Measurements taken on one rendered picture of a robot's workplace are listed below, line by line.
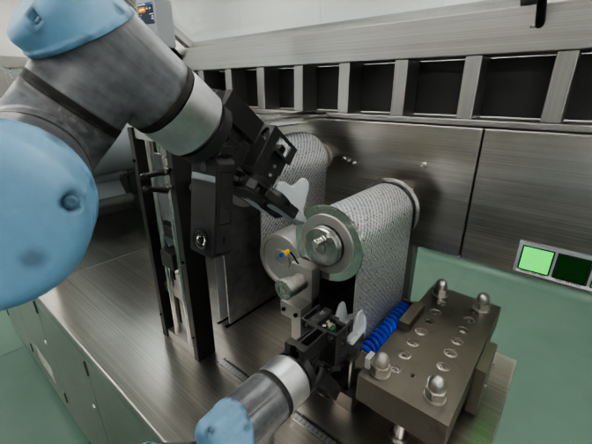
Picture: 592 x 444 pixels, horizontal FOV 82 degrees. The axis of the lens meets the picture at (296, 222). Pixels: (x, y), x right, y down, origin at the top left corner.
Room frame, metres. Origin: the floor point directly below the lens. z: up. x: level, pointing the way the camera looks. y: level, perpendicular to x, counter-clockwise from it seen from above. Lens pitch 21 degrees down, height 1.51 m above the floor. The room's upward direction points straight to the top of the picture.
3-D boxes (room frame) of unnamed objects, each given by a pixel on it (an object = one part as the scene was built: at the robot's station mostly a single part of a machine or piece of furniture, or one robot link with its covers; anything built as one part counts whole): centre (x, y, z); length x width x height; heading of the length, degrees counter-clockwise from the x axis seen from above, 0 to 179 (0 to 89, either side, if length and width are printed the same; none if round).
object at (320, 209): (0.56, -0.06, 1.25); 0.15 x 0.01 x 0.15; 50
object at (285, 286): (0.53, 0.02, 1.18); 0.04 x 0.02 x 0.04; 50
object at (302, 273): (0.56, -0.01, 1.05); 0.06 x 0.05 x 0.31; 140
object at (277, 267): (0.74, -0.05, 1.17); 0.26 x 0.12 x 0.12; 140
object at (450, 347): (0.58, -0.30, 1.00); 0.40 x 0.16 x 0.06; 140
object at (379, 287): (0.62, -0.18, 1.11); 0.23 x 0.01 x 0.18; 140
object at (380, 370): (0.48, -0.15, 1.05); 0.04 x 0.04 x 0.04
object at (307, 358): (0.44, -0.03, 1.12); 0.12 x 0.08 x 0.09; 140
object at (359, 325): (0.51, -0.11, 1.11); 0.09 x 0.03 x 0.06; 139
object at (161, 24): (0.94, 0.35, 1.66); 0.07 x 0.07 x 0.10; 58
